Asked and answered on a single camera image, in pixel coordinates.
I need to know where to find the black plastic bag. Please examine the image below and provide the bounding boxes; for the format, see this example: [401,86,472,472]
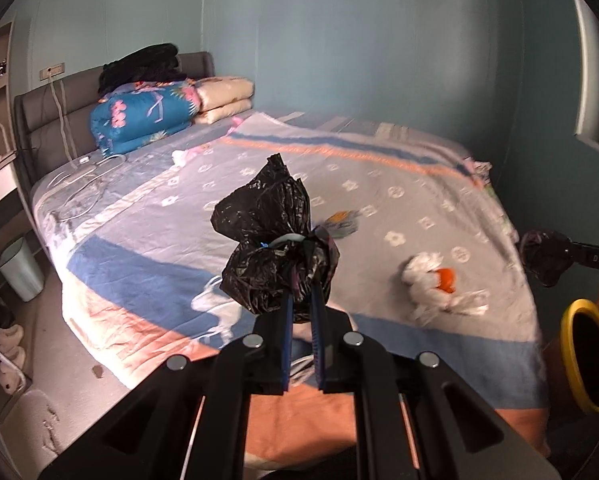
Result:
[519,230,574,287]
[210,154,339,324]

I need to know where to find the light green waste bin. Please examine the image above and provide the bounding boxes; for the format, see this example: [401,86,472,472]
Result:
[0,237,44,302]

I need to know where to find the white paper bundle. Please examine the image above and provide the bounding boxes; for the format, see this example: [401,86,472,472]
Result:
[400,252,489,325]

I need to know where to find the grey padded headboard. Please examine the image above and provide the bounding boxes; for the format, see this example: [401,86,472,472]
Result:
[14,51,214,185]

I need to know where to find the patterned bed quilt cover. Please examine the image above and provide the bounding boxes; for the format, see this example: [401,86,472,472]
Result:
[32,112,548,451]

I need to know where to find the floral sheet at bed edge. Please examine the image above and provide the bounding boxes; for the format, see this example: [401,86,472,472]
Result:
[464,157,495,196]

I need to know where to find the wall power socket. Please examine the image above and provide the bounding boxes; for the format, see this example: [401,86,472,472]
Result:
[39,63,65,81]

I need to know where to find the beige folded quilt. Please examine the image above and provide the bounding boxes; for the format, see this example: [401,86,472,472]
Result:
[194,76,255,125]

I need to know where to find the grey snack packet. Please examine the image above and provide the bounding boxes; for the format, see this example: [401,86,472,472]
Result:
[320,210,361,240]

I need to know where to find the black folded blanket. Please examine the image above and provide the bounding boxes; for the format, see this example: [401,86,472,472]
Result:
[98,44,186,98]

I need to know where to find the blue floral folded quilt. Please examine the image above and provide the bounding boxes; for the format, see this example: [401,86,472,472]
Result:
[90,78,202,156]

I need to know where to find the plush slippers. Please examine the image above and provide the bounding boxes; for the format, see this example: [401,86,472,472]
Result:
[0,324,26,394]

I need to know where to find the window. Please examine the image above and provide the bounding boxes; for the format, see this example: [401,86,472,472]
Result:
[574,0,599,151]

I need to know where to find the yellow rimmed trash bin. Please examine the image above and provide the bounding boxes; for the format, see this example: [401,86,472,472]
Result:
[560,299,599,414]

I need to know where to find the white charging cable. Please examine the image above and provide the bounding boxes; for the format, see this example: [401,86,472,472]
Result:
[41,71,128,221]

